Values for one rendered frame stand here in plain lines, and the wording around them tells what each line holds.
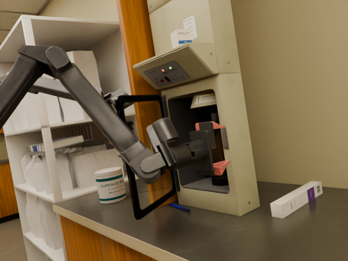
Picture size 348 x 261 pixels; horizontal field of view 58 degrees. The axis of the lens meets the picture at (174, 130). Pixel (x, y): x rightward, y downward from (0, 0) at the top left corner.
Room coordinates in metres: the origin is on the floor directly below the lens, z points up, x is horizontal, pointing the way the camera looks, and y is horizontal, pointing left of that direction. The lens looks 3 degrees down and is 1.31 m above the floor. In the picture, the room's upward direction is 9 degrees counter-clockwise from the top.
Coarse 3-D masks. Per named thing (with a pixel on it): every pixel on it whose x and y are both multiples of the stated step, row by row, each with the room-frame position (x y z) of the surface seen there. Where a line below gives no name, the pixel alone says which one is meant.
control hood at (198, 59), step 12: (180, 48) 0.97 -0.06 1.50; (192, 48) 0.95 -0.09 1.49; (204, 48) 0.98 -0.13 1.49; (156, 60) 1.07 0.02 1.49; (168, 60) 1.04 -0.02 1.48; (180, 60) 1.01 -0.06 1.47; (192, 60) 0.99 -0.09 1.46; (204, 60) 0.97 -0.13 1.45; (192, 72) 1.04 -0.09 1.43; (204, 72) 1.01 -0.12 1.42; (216, 72) 1.00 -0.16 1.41; (168, 84) 1.17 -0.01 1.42
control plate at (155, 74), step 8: (168, 64) 1.06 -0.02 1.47; (176, 64) 1.04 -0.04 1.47; (144, 72) 1.17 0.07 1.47; (152, 72) 1.15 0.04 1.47; (160, 72) 1.12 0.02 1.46; (168, 72) 1.10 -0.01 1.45; (176, 72) 1.08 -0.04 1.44; (184, 72) 1.06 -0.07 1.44; (152, 80) 1.19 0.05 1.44; (176, 80) 1.12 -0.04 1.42
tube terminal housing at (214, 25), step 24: (192, 0) 1.06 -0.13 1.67; (216, 0) 1.03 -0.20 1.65; (168, 24) 1.17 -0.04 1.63; (216, 24) 1.02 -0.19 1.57; (168, 48) 1.19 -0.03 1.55; (216, 48) 1.01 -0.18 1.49; (240, 72) 1.08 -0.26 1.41; (168, 96) 1.23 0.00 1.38; (192, 96) 1.31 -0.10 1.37; (216, 96) 1.03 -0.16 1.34; (240, 96) 1.06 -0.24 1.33; (240, 120) 1.05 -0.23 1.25; (240, 144) 1.04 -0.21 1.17; (240, 168) 1.03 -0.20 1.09; (192, 192) 1.18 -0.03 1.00; (240, 192) 1.02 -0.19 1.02
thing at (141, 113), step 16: (128, 112) 1.01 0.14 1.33; (144, 112) 1.11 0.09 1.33; (160, 112) 1.21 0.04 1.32; (144, 128) 1.09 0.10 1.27; (144, 144) 1.07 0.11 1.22; (128, 176) 0.97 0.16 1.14; (160, 176) 1.14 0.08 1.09; (144, 192) 1.03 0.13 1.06; (160, 192) 1.12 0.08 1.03; (144, 208) 1.02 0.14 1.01
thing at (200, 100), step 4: (200, 92) 1.13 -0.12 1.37; (204, 92) 1.12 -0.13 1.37; (208, 92) 1.11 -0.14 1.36; (212, 92) 1.11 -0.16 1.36; (196, 96) 1.14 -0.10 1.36; (200, 96) 1.13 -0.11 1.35; (204, 96) 1.12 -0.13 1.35; (208, 96) 1.11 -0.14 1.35; (212, 96) 1.10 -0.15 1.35; (192, 100) 1.18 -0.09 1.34; (196, 100) 1.14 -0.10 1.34; (200, 100) 1.12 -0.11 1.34; (204, 100) 1.11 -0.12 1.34; (208, 100) 1.10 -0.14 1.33; (212, 100) 1.10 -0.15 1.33; (192, 104) 1.16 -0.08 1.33; (196, 104) 1.13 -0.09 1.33; (200, 104) 1.11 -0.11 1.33; (204, 104) 1.11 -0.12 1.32; (208, 104) 1.10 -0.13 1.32; (212, 104) 1.09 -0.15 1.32; (216, 104) 1.26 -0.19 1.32
